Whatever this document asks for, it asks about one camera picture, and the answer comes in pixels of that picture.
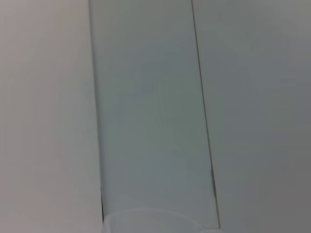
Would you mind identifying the clear plastic measuring cup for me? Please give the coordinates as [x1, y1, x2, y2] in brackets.
[103, 207, 221, 233]

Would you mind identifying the white backdrop panel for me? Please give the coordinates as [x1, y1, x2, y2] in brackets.
[88, 0, 221, 230]
[0, 0, 104, 233]
[191, 0, 311, 233]

